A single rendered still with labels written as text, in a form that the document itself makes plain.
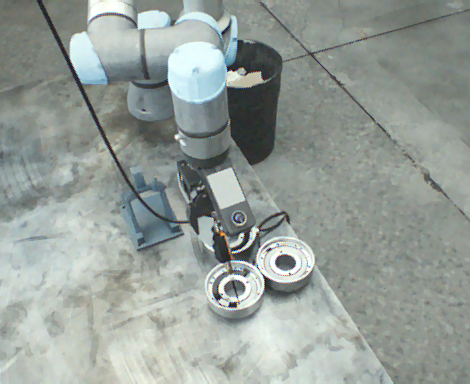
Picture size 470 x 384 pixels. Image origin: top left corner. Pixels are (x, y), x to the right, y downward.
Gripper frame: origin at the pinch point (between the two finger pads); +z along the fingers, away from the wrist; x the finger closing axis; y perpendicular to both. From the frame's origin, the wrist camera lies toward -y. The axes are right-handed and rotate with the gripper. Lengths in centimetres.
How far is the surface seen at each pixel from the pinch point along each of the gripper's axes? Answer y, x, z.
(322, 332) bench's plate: -16.4, -11.5, 13.1
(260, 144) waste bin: 104, -55, 83
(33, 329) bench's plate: 5.8, 34.6, 13.1
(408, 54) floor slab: 144, -158, 94
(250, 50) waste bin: 129, -63, 55
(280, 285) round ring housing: -6.3, -8.4, 10.2
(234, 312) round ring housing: -8.1, 1.3, 9.9
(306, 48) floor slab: 173, -115, 94
